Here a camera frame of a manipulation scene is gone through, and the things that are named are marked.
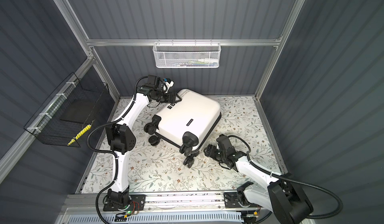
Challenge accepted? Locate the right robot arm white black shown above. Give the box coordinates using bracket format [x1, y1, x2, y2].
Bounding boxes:
[204, 135, 314, 224]

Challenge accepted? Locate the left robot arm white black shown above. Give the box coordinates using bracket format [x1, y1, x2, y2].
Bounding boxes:
[106, 75, 178, 210]

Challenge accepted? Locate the black pad in basket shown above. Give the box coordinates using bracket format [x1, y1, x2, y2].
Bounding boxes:
[60, 100, 97, 124]

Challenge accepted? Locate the yellow black striped item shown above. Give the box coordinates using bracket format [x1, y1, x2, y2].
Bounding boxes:
[67, 125, 92, 146]

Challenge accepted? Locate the white ventilation grille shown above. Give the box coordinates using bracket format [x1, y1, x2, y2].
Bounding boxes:
[67, 213, 244, 224]

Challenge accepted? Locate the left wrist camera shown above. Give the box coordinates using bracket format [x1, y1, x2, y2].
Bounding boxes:
[163, 78, 174, 91]

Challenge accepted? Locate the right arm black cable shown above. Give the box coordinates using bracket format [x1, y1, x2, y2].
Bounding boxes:
[227, 134, 344, 220]

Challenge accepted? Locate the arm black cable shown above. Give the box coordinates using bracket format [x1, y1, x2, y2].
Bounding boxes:
[227, 134, 344, 220]
[86, 75, 151, 224]

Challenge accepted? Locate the white wire basket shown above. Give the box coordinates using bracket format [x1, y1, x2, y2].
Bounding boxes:
[153, 43, 222, 69]

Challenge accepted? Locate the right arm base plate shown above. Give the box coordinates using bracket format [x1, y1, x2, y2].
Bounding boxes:
[223, 192, 261, 209]

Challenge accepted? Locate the black wire basket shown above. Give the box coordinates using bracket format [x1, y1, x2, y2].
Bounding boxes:
[24, 76, 114, 148]

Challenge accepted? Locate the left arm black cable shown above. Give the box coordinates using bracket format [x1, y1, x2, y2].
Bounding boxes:
[86, 75, 151, 224]

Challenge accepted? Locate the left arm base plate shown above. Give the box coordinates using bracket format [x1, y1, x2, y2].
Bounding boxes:
[103, 195, 147, 212]

